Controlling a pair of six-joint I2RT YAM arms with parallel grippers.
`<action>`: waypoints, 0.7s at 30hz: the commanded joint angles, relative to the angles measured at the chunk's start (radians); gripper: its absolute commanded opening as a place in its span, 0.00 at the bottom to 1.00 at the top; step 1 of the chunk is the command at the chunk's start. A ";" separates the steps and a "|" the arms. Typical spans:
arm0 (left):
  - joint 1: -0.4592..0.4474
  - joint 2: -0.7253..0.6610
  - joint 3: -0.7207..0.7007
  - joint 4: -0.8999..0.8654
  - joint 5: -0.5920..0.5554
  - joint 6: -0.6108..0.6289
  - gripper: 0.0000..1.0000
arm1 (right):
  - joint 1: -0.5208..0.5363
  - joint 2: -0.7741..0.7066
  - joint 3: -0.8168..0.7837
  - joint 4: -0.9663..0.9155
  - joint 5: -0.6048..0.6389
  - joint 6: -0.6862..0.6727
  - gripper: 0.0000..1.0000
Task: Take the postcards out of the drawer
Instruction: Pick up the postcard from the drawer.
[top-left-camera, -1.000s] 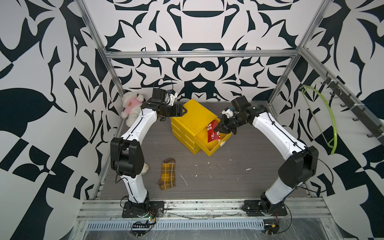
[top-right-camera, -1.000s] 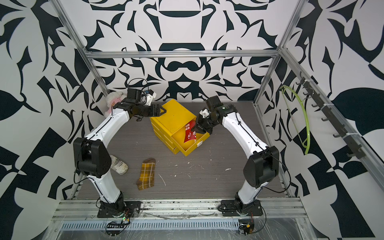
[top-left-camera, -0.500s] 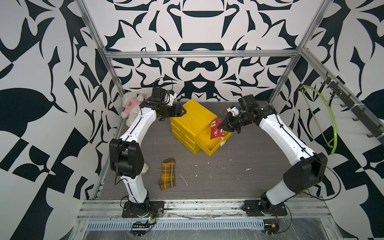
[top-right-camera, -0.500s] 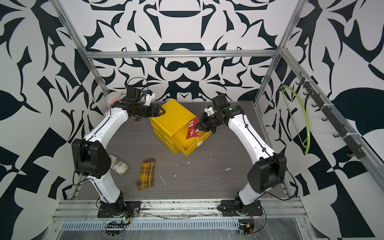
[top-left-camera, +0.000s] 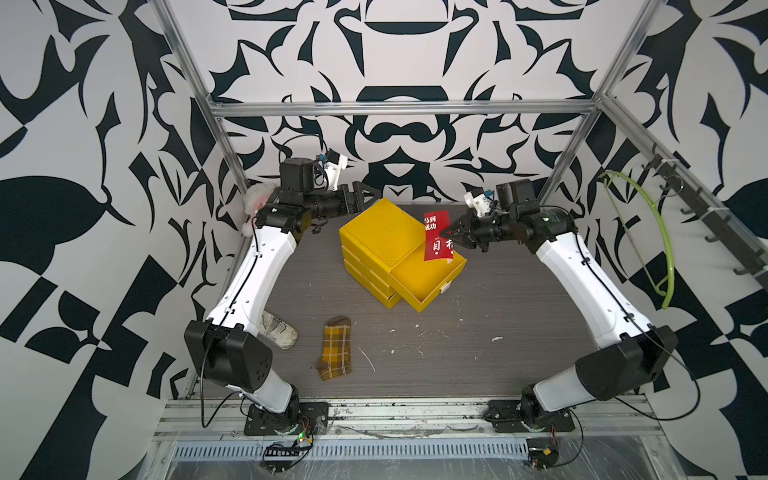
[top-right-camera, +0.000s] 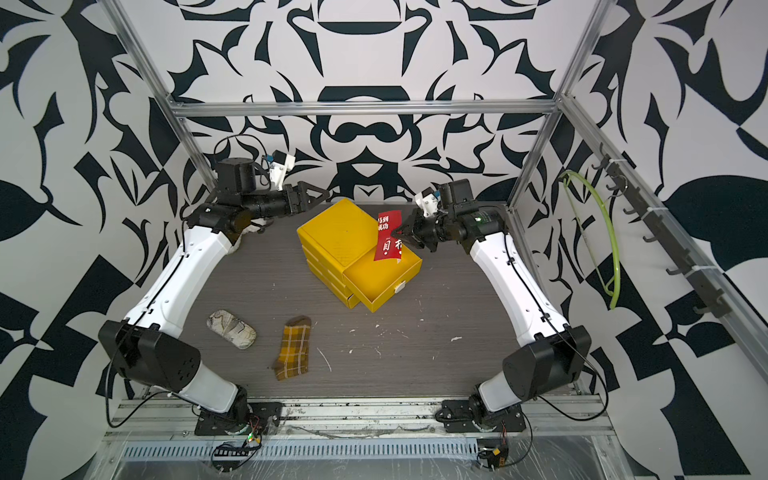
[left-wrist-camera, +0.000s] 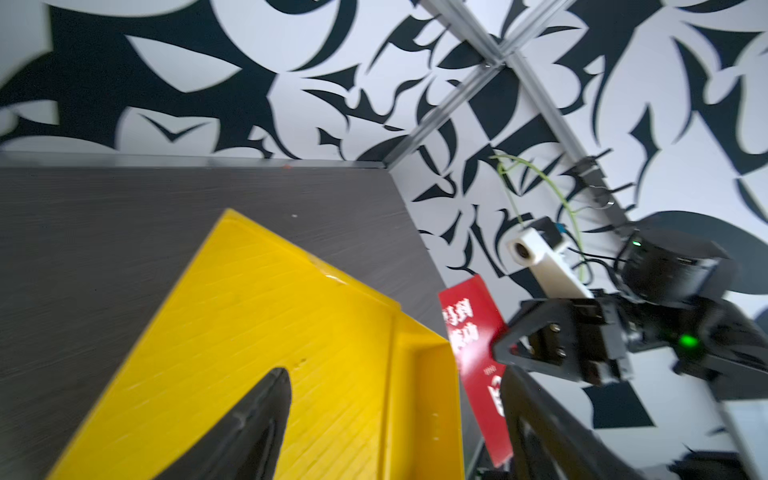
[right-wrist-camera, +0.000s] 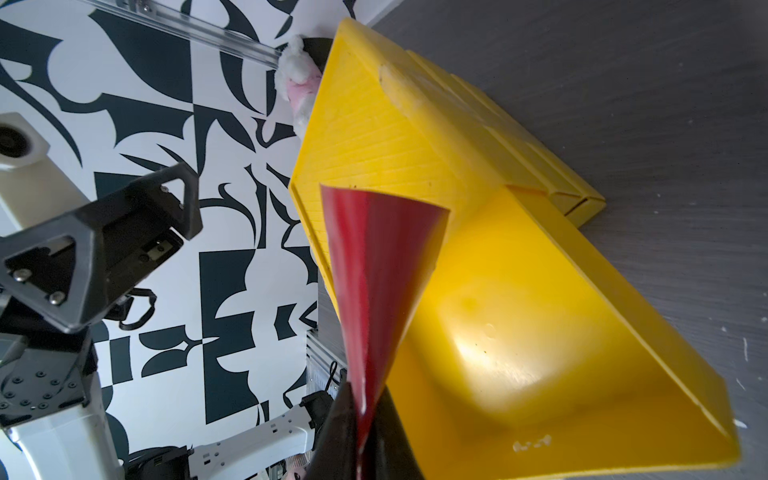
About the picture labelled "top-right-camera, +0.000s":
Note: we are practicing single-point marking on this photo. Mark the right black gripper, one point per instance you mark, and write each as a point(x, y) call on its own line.
point(410, 229)

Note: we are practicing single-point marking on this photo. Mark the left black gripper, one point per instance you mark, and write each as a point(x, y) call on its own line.
point(294, 199)

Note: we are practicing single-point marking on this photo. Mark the red postcard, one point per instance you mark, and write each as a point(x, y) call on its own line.
point(388, 247)

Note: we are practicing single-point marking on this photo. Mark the yellow plastic drawer cabinet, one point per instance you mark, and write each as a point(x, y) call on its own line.
point(333, 241)

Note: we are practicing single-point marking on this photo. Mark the yellow top drawer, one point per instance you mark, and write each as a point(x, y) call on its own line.
point(374, 282)

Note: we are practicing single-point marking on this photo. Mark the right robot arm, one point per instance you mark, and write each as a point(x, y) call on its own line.
point(551, 352)

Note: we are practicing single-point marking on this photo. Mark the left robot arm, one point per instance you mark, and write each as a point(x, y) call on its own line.
point(145, 346)

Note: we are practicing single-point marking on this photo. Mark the white teddy bear pink shirt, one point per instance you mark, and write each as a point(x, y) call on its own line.
point(257, 226)

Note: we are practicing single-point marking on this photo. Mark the grey patterned pouch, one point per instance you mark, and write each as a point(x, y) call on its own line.
point(232, 329)

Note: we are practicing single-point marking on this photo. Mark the yellow plaid sock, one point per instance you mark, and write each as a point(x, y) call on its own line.
point(293, 357)

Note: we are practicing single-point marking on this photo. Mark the green plastic hoop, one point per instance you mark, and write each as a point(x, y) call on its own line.
point(579, 189)

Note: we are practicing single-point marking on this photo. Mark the right black connector box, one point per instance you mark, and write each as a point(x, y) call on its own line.
point(492, 456)

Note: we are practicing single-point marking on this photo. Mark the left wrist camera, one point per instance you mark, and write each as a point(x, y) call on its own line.
point(280, 164)

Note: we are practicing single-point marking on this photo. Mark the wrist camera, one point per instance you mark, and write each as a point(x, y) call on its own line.
point(428, 202)
point(280, 164)

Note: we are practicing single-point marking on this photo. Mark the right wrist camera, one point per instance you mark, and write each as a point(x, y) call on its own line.
point(428, 202)

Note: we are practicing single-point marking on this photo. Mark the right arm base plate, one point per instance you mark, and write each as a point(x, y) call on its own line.
point(470, 416)

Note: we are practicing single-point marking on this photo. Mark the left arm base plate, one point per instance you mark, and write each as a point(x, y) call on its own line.
point(258, 417)

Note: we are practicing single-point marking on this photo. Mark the black hook rail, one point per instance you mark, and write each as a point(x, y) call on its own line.
point(688, 262)

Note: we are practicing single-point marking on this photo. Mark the aluminium frame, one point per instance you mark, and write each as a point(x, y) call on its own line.
point(743, 324)

